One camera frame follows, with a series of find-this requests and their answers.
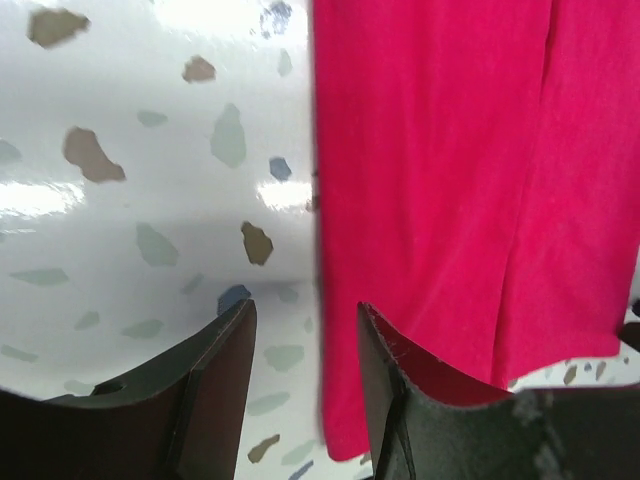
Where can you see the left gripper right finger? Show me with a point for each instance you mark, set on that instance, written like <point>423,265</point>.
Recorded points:
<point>428,420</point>

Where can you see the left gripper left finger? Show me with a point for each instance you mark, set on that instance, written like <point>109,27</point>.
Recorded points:
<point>176,416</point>

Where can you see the magenta t shirt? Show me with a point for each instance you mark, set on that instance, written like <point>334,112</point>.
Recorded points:
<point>478,184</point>

